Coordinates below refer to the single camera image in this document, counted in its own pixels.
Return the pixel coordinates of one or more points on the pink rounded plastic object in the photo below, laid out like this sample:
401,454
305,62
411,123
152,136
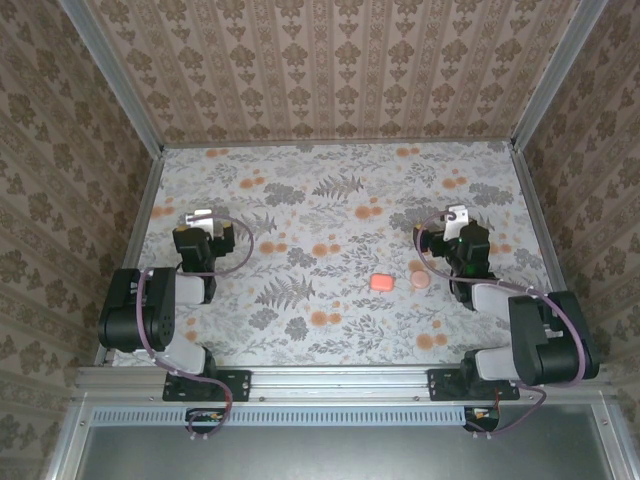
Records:
419,278

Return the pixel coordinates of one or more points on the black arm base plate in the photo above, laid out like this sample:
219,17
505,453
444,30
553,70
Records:
235,387
442,385

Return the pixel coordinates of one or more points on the aluminium mounting rail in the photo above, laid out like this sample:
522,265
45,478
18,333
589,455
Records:
340,382

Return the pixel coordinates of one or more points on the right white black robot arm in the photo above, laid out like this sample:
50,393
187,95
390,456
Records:
550,340

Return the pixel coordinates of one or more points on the aluminium side rail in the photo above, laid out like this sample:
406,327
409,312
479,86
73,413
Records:
542,230
140,230

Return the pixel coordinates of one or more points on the aluminium corner post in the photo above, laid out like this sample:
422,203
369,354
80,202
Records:
117,80
556,75

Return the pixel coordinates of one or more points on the floral patterned tablecloth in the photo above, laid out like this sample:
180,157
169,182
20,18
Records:
300,200

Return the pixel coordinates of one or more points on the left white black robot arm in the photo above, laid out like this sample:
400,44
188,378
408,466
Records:
135,310

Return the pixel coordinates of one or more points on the salmon pink earbud charging case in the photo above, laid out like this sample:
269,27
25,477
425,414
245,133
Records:
382,283

